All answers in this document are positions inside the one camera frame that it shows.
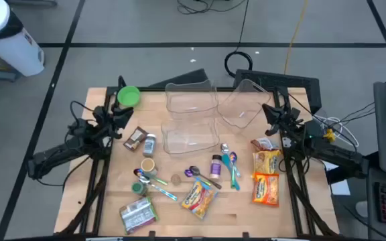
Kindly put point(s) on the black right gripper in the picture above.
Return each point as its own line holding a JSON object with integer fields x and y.
{"x": 290, "y": 124}

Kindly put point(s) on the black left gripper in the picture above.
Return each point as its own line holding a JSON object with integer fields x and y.
{"x": 104, "y": 122}

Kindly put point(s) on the brown snack packet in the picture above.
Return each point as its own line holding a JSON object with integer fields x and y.
{"x": 135, "y": 138}

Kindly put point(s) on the yellow ramen packet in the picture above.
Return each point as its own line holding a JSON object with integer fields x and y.
{"x": 266, "y": 162}

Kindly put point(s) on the tan lidded seasoning jar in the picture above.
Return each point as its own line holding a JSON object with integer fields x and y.
{"x": 148, "y": 164}

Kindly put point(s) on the orange ramen packet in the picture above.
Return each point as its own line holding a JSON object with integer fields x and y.
{"x": 265, "y": 190}

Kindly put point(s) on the blue-edged beef ramen packet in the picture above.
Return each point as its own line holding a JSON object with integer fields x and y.
{"x": 198, "y": 200}

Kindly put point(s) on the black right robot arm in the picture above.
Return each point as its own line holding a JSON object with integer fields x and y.
{"x": 340, "y": 155}

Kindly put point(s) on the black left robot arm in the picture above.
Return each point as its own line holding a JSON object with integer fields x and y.
{"x": 52, "y": 152}

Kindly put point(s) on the green-edged food packet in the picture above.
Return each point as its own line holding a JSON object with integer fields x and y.
{"x": 137, "y": 215}

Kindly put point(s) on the green plastic bowl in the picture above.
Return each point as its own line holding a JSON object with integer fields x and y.
{"x": 128, "y": 96}

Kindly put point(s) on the clear plastic container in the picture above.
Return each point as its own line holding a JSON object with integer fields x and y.
{"x": 193, "y": 97}
{"x": 189, "y": 137}
{"x": 243, "y": 107}

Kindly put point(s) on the yellow plug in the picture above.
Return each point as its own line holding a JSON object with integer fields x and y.
{"x": 329, "y": 135}

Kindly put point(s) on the teal spoon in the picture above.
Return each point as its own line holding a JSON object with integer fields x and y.
{"x": 226, "y": 160}

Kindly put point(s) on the teal flat packet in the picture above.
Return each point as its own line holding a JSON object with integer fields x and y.
{"x": 144, "y": 180}

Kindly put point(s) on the green lidded spice jar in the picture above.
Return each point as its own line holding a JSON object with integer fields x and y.
{"x": 139, "y": 188}

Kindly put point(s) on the pink spice jar black lid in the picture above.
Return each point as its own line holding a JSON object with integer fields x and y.
{"x": 216, "y": 166}

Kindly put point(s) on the small cork-stoppered spice jar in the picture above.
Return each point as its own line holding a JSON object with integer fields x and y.
{"x": 175, "y": 179}

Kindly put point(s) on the dark grey metal spoon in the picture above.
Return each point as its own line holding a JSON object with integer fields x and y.
{"x": 195, "y": 170}

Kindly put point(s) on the white paper sheet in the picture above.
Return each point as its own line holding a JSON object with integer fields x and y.
{"x": 342, "y": 188}

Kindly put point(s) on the white computer mouse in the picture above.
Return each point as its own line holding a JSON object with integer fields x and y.
{"x": 361, "y": 208}

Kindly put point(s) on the white trash can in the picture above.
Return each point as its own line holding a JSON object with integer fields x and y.
{"x": 12, "y": 47}

